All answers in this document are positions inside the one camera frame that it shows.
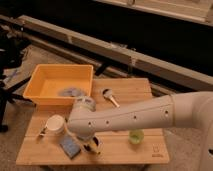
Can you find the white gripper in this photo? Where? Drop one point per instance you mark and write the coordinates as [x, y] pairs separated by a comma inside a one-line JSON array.
[[83, 142]]

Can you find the yellow banana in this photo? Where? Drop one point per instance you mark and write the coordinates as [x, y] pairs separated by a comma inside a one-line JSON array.
[[94, 145]]

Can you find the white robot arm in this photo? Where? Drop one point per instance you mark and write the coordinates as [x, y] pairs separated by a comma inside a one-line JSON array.
[[194, 110]]

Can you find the green plastic cup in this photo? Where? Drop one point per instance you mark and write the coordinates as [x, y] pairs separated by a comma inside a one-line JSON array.
[[136, 136]]

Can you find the blue sponge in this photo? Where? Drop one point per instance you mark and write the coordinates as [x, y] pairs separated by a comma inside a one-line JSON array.
[[69, 146]]

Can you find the white round container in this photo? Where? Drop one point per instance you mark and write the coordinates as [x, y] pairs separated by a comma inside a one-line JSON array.
[[55, 124]]

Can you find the wooden table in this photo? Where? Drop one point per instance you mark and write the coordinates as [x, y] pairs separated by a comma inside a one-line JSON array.
[[115, 147]]

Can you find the grey cloth in bin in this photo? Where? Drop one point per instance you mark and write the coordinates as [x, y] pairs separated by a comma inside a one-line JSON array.
[[71, 92]]

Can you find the yellow plastic bin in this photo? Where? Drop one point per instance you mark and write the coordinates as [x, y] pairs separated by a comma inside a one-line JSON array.
[[48, 81]]

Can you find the black tripod stand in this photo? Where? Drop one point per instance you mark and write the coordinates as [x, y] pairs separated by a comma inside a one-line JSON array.
[[11, 57]]

